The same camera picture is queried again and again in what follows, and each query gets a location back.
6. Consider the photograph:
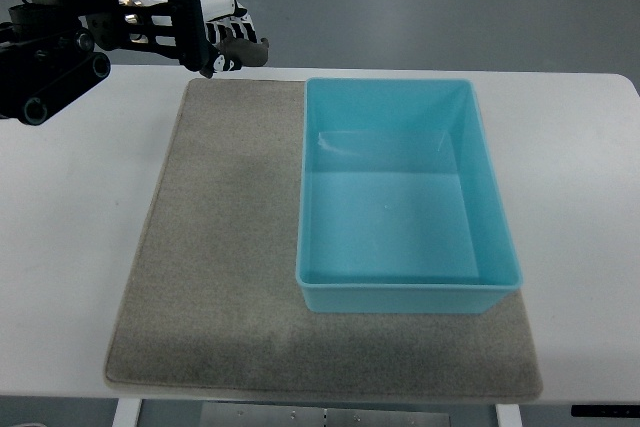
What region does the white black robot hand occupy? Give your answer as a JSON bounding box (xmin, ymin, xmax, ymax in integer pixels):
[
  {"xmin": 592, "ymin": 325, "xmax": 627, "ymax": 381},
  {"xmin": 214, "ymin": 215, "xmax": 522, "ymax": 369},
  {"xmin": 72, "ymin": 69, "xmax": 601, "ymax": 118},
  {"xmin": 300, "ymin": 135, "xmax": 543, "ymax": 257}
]
[{"xmin": 200, "ymin": 0, "xmax": 260, "ymax": 77}]

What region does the brown toy hippo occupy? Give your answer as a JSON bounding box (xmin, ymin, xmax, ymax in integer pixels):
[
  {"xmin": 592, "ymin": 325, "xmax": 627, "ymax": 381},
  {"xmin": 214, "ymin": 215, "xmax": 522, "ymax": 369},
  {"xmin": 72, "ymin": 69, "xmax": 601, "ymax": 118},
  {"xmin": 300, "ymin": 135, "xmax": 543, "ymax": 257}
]
[{"xmin": 219, "ymin": 37, "xmax": 270, "ymax": 67}]

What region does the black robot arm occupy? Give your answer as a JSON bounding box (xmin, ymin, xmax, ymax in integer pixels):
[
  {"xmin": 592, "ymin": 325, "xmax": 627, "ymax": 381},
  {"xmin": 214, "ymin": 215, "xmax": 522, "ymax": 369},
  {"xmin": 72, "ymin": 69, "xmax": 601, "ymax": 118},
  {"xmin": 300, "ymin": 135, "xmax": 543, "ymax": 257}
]
[{"xmin": 1, "ymin": 0, "xmax": 219, "ymax": 126}]

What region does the blue plastic box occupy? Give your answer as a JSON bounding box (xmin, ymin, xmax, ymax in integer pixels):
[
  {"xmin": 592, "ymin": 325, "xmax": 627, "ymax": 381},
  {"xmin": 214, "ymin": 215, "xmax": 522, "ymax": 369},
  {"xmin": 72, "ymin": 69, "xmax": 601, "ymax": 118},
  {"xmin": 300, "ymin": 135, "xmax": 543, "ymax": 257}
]
[{"xmin": 296, "ymin": 78, "xmax": 522, "ymax": 314}]

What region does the grey felt mat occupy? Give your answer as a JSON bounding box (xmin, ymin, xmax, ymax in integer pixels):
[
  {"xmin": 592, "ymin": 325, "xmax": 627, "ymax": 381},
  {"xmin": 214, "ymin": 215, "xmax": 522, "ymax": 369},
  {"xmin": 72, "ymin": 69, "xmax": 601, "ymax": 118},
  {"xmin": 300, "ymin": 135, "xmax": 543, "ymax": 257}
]
[{"xmin": 104, "ymin": 80, "xmax": 543, "ymax": 403}]

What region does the metal table crossbar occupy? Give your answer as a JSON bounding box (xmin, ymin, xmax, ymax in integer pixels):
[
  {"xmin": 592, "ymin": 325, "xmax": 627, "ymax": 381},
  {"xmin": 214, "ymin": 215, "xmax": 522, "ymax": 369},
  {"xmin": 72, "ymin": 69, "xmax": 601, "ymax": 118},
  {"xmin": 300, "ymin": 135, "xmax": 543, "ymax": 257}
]
[{"xmin": 199, "ymin": 402, "xmax": 451, "ymax": 427}]

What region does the white left table leg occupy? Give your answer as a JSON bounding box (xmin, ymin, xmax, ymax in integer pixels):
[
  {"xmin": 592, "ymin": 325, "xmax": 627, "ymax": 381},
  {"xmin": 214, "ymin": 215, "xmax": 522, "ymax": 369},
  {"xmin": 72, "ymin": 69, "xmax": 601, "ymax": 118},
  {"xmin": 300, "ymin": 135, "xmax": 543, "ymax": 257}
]
[{"xmin": 112, "ymin": 398, "xmax": 142, "ymax": 427}]

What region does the white table leg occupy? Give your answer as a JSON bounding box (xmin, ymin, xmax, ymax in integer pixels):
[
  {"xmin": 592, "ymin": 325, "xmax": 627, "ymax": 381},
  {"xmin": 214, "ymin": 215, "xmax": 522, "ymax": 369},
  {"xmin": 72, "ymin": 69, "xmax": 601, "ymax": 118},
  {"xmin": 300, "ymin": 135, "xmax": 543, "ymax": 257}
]
[
  {"xmin": 112, "ymin": 398, "xmax": 142, "ymax": 427},
  {"xmin": 495, "ymin": 404, "xmax": 523, "ymax": 427}
]

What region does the white right table leg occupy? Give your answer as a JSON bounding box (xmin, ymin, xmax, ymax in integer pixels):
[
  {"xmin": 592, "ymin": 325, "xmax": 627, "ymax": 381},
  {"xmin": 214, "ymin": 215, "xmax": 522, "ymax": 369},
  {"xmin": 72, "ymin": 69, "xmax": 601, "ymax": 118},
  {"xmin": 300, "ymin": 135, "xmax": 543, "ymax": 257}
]
[{"xmin": 495, "ymin": 404, "xmax": 523, "ymax": 427}]

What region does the black table control panel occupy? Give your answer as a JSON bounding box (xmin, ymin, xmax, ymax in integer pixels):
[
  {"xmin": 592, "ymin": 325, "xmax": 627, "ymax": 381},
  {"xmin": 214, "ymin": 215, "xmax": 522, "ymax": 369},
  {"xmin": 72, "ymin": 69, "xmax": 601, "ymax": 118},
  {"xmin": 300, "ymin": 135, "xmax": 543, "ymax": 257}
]
[{"xmin": 571, "ymin": 404, "xmax": 640, "ymax": 419}]

